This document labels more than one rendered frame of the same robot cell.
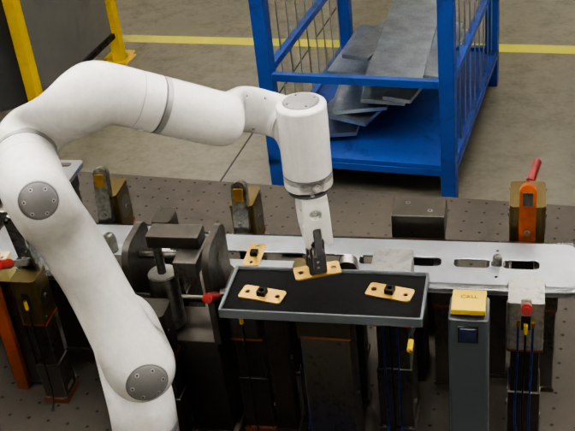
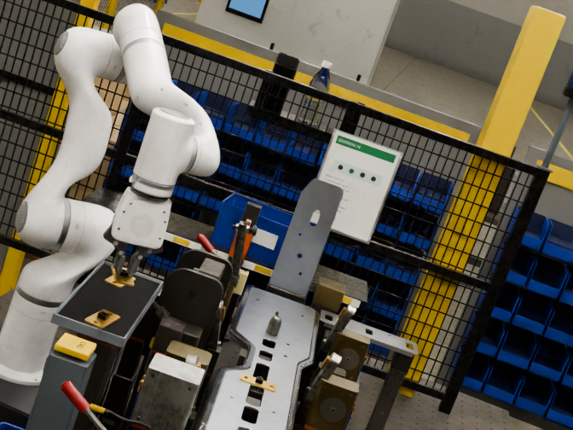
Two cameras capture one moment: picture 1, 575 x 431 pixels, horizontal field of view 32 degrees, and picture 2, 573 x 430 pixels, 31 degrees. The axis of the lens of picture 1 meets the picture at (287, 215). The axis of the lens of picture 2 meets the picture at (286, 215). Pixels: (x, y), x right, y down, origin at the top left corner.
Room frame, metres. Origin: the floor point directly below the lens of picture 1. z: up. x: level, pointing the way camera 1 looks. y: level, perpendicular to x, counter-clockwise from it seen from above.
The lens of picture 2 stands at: (1.23, -1.96, 1.89)
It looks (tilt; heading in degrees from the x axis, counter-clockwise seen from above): 13 degrees down; 74
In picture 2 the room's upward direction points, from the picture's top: 20 degrees clockwise
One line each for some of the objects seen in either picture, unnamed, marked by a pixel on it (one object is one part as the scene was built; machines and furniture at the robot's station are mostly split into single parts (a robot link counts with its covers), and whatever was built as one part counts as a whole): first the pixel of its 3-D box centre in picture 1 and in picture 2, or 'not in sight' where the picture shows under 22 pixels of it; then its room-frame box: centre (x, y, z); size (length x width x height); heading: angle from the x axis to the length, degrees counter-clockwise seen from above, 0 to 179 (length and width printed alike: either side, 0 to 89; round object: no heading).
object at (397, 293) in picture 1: (389, 290); (103, 316); (1.46, -0.17, 1.17); 0.08 x 0.04 x 0.01; 62
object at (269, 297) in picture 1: (262, 292); (120, 277); (1.50, 0.06, 1.17); 0.08 x 0.04 x 0.01; 64
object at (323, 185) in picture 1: (308, 179); (150, 184); (1.49, -0.04, 1.40); 0.09 x 0.08 x 0.03; 5
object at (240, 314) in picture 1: (324, 294); (112, 299); (1.48, -0.05, 1.16); 0.37 x 0.14 x 0.02; 75
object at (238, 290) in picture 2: (20, 320); (222, 331); (1.89, 0.64, 0.88); 0.04 x 0.04 x 0.37; 75
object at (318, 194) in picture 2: not in sight; (306, 236); (2.07, 0.78, 1.17); 0.12 x 0.01 x 0.34; 165
